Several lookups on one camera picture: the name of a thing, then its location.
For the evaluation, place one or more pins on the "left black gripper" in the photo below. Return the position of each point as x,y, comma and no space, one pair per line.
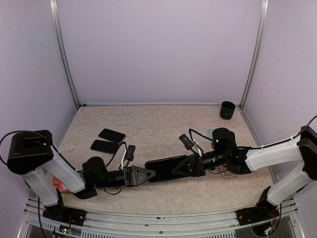
131,176

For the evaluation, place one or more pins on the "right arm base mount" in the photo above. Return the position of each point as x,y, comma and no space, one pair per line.
256,214

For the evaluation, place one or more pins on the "black smartphone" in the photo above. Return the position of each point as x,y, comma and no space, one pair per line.
104,146
111,135

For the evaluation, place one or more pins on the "light blue phone case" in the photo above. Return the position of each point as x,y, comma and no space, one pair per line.
209,133

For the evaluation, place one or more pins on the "dark green cup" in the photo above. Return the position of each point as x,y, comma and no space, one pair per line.
227,110

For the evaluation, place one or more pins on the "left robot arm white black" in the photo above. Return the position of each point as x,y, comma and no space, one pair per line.
33,153

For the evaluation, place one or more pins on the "front aluminium rail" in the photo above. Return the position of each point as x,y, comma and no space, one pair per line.
100,224

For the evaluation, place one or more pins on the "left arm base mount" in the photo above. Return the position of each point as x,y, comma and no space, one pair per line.
66,215

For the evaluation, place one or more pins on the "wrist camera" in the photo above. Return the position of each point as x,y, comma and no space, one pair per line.
190,145
128,156

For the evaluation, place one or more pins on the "black smartphone near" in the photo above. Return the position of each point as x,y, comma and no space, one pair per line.
104,146

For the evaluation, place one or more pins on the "red white patterned dish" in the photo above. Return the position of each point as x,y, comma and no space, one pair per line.
59,185

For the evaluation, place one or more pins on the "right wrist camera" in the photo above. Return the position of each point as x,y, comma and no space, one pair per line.
190,145

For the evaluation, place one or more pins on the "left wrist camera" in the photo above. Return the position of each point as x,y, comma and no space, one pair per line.
128,156

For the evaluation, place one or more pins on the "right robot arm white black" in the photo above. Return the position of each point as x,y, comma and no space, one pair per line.
301,147

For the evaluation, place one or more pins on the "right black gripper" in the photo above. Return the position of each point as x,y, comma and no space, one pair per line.
194,168

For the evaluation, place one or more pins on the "aluminium frame post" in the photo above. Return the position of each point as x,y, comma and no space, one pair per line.
256,53
63,54

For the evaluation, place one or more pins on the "black smartphone far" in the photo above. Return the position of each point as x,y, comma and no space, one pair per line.
111,135

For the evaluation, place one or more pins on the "right aluminium frame post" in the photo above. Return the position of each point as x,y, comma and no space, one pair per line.
256,53

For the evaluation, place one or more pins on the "pink phone case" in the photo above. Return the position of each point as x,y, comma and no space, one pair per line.
225,173

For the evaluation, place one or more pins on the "black phone case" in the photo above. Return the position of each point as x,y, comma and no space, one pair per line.
163,168

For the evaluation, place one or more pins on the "left aluminium frame post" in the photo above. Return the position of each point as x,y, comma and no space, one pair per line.
63,54

